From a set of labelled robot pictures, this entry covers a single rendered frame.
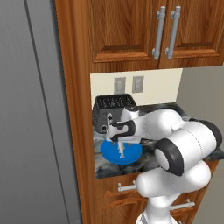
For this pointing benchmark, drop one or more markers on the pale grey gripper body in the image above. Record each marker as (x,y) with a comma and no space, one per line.
(128,140)

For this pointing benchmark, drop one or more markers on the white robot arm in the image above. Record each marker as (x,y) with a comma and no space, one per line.
(180,145)

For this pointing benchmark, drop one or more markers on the pale fish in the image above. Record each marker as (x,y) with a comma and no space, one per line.
(121,150)

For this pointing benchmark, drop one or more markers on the wooden cupboard door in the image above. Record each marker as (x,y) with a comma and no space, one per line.
(201,26)
(122,26)

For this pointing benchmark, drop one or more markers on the blue round plate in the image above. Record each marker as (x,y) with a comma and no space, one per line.
(110,151)

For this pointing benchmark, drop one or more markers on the black toaster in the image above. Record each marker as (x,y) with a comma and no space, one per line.
(102,113)

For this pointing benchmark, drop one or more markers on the tall wooden cabinet panel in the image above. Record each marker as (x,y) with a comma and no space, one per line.
(78,116)

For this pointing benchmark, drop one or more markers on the grey fridge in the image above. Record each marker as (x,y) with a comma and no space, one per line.
(29,116)

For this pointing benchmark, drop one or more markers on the grey wall outlet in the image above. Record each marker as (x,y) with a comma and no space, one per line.
(119,85)
(138,84)

